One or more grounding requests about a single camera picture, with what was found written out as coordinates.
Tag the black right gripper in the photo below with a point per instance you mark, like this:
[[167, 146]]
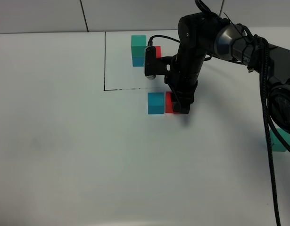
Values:
[[183, 81]]

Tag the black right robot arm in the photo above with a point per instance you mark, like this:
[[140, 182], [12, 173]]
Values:
[[201, 35]]

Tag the blue template block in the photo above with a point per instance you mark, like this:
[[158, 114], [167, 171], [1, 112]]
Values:
[[138, 61]]

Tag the red template block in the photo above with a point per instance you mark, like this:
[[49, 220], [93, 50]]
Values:
[[158, 51]]

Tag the green template block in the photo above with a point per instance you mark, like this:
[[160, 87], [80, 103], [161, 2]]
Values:
[[138, 45]]

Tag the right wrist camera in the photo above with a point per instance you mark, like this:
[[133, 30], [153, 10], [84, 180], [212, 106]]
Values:
[[158, 66]]

